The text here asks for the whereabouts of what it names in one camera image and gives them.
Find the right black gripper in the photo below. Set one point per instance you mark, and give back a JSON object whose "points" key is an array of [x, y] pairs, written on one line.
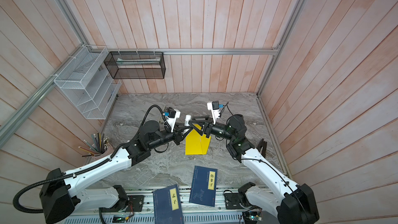
{"points": [[207, 126]]}

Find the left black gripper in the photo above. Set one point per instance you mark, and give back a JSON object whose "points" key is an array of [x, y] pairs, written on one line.
{"points": [[177, 133]]}

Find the yellow envelope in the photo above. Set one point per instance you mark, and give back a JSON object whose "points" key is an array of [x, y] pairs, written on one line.
{"points": [[197, 144]]}

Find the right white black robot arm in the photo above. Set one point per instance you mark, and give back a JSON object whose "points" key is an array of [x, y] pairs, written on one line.
{"points": [[288, 201]]}

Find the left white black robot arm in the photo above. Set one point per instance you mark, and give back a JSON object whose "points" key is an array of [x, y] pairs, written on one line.
{"points": [[63, 193]]}

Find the blue book on table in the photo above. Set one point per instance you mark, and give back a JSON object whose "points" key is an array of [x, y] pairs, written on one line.
{"points": [[204, 185]]}

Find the pen holder with pencils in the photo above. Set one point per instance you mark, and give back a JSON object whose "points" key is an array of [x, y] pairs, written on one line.
{"points": [[99, 147]]}

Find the black mesh basket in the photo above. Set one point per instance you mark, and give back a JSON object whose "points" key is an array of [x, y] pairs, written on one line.
{"points": [[135, 64]]}

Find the blue book on rail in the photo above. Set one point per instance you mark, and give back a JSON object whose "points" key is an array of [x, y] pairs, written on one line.
{"points": [[167, 206]]}

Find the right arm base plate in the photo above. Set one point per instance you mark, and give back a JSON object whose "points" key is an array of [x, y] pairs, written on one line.
{"points": [[239, 200]]}

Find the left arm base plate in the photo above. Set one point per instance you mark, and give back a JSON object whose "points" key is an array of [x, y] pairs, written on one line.
{"points": [[133, 203]]}

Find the white wire mesh shelf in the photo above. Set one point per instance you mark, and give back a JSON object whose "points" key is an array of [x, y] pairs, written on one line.
{"points": [[88, 84]]}

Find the aluminium frame rail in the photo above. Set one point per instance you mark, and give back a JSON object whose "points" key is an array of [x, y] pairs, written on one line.
{"points": [[201, 51]]}

